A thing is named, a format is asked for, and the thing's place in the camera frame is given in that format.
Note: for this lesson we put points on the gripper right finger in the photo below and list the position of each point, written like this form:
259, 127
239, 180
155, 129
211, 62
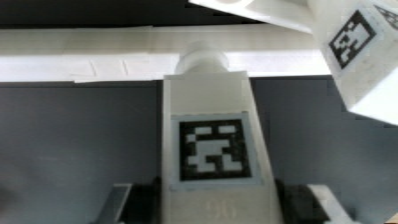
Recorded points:
331, 205

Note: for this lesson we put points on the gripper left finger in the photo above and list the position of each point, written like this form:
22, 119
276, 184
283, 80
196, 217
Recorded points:
115, 204

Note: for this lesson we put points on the white chair leg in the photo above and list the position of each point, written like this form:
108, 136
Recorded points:
218, 180
356, 34

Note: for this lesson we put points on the white chair seat block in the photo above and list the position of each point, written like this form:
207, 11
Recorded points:
282, 12

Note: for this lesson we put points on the white front fence rail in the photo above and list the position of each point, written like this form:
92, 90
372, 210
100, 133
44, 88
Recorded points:
131, 54

